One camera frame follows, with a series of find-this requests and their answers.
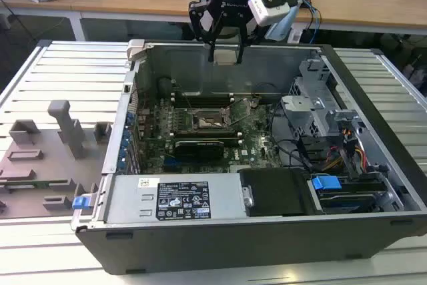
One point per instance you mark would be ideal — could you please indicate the grey parts rack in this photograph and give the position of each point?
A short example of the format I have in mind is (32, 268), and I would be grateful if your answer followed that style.
(50, 165)

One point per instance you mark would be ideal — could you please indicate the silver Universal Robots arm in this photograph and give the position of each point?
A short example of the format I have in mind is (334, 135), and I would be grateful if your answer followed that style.
(280, 28)

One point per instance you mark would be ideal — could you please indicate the black open PC case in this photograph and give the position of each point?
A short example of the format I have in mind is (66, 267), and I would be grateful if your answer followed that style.
(233, 248)

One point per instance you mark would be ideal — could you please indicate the black PSU label sticker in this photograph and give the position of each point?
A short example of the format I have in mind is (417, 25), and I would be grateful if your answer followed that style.
(183, 200)

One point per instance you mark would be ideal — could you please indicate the black RAM slot row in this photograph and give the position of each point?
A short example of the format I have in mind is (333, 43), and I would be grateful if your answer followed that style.
(200, 100)
(200, 135)

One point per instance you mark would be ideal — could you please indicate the black graphics card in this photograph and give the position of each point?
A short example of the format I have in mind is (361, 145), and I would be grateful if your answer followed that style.
(200, 149)

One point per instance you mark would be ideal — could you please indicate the dark hard disk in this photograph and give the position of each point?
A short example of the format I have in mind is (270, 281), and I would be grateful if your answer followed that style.
(347, 202)

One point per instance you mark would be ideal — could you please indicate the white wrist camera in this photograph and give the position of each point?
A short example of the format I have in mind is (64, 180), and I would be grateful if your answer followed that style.
(270, 11)

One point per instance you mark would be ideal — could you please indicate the blue expansion slot clip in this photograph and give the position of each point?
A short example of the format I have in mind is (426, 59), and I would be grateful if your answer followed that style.
(124, 145)
(122, 155)
(120, 165)
(126, 136)
(129, 118)

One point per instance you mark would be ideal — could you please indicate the blue disk carrier tab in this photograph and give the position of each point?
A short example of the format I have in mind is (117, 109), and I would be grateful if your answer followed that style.
(325, 182)

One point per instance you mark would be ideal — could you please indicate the black coin battery holder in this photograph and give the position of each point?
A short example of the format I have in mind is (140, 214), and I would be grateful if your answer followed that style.
(254, 102)

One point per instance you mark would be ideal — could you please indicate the short wooden desk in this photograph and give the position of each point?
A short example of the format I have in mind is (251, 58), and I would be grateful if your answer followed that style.
(33, 6)

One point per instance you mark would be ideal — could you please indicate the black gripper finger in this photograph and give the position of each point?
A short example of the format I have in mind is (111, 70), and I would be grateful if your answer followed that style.
(243, 34)
(200, 21)

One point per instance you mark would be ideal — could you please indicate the black office chair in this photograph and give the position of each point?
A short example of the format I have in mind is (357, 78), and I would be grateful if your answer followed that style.
(415, 71)

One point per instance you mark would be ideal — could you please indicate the silver CPU plate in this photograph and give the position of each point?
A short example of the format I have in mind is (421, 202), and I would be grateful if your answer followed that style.
(227, 58)

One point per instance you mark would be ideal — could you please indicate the blue case latch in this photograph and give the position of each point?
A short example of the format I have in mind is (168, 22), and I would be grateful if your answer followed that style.
(78, 203)

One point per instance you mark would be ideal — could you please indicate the green motherboard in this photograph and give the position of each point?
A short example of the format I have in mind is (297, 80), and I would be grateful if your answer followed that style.
(253, 145)

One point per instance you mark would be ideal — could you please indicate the silver drive cage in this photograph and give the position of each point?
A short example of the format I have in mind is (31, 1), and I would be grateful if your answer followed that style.
(300, 108)

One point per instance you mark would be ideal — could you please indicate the CPU socket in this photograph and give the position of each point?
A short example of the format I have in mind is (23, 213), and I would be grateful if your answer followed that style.
(207, 121)

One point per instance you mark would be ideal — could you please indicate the black plastic shroud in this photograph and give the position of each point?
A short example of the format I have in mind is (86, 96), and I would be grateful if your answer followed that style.
(277, 195)

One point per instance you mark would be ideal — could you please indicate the silver power supply unit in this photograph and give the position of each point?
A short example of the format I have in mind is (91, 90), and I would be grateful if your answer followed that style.
(133, 205)

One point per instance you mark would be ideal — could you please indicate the green RAM stick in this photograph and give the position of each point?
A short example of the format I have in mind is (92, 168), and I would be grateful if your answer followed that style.
(33, 184)

